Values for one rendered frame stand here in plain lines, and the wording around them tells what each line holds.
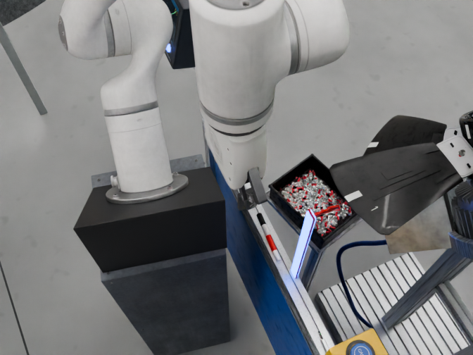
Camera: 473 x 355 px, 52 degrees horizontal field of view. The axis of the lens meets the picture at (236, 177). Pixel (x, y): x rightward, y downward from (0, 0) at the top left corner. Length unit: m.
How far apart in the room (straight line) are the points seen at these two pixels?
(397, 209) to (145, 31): 0.62
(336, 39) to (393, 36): 2.64
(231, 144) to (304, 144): 1.96
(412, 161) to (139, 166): 0.57
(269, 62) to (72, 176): 2.09
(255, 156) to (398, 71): 2.41
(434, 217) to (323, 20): 0.77
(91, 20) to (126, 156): 0.28
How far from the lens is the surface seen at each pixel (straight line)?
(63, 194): 2.45
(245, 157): 0.55
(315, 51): 0.48
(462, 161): 1.09
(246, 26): 0.42
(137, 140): 1.05
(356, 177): 1.03
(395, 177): 1.03
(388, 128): 1.37
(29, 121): 2.77
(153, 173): 1.06
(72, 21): 1.02
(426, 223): 1.19
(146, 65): 1.04
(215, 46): 0.44
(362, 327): 2.07
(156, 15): 1.06
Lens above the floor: 2.01
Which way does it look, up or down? 59 degrees down
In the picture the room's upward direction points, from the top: straight up
